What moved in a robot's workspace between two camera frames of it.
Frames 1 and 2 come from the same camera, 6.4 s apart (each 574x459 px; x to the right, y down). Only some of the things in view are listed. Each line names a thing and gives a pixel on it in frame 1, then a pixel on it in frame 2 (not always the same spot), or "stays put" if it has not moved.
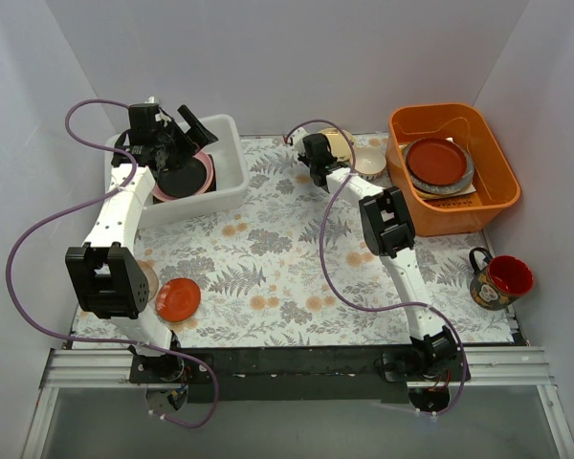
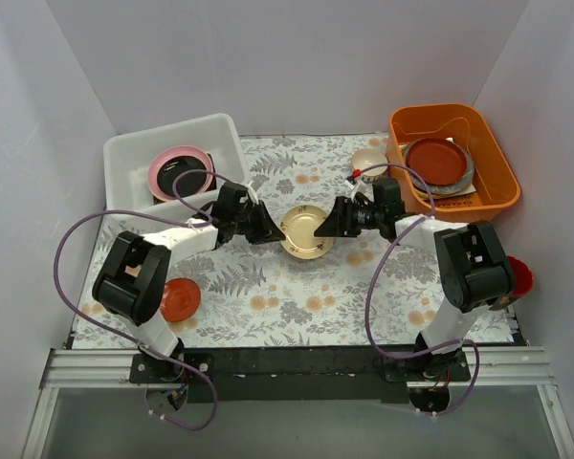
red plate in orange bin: (436, 161) stays put
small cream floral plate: (341, 144) to (298, 226)
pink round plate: (206, 185) stays put
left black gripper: (183, 142) to (259, 221)
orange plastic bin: (449, 164) stays put
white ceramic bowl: (369, 163) stays put
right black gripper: (316, 171) to (342, 217)
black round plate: (184, 181) stays put
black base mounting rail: (357, 375) stays put
